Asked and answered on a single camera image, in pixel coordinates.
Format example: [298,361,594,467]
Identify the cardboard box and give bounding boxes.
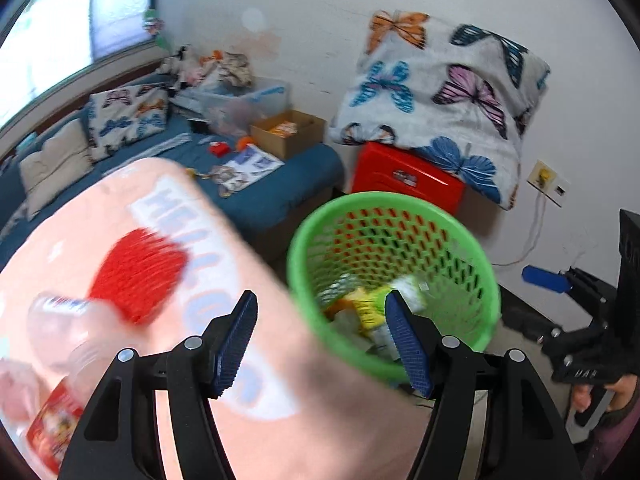
[250,109,327,161]

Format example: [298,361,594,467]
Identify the white cable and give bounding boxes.
[492,192,546,268]

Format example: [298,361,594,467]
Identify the white wall outlet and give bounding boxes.
[527,160,570,207]

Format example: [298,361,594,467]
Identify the butterfly print pillow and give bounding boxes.
[86,85,171,161]

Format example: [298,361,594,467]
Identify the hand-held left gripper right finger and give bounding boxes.
[384,290,585,480]

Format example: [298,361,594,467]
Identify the patterned cloth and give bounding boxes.
[212,51,256,88]

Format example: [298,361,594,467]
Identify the clear plastic bottle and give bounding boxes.
[25,290,106,376]

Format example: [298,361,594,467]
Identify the person's right forearm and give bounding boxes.
[585,407,640,480]

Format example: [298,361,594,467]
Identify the blue sofa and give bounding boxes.
[0,72,346,261]

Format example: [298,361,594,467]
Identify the red plastic stool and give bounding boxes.
[351,141,468,216]

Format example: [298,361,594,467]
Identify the beige pillow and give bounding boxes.
[19,119,95,218]

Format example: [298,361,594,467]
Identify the colourful pinwheel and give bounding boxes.
[141,7,173,53]

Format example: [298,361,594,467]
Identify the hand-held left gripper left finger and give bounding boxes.
[59,290,259,480]

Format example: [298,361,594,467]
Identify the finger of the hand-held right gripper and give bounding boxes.
[537,322,613,361]
[521,265,621,318]

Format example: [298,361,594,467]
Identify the person's right hand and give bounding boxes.
[570,376,640,428]

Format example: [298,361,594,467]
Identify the clear plastic storage bin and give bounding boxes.
[192,77,292,138]

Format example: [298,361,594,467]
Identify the red printed cup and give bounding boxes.
[25,375,88,466]

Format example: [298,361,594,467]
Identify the window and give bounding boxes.
[0,0,158,126]

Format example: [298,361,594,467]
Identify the yellow snack wrapper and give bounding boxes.
[327,285,396,333]

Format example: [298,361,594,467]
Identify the green plastic basket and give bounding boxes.
[286,191,502,386]

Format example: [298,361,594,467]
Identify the red foam fruit net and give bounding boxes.
[87,227,190,326]

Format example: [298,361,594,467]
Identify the folded butterfly blanket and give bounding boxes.
[327,9,552,211]

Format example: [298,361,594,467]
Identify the clear plastic cup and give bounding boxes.
[0,355,41,431]

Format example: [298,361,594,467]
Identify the pink printed blanket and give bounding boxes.
[0,157,436,480]

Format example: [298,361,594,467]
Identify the printed paper booklet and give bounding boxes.
[207,144,286,193]

